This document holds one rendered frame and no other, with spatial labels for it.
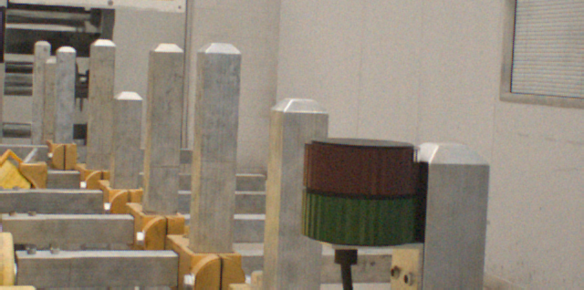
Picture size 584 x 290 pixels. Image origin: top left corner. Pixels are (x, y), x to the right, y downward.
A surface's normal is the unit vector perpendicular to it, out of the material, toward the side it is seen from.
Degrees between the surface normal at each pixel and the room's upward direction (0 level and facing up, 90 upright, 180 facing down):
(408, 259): 90
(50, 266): 90
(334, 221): 90
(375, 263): 90
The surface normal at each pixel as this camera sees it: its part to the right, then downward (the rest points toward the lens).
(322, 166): -0.69, 0.00
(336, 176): -0.46, 0.03
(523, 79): -0.95, -0.03
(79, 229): 0.30, 0.07
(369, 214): 0.09, 0.06
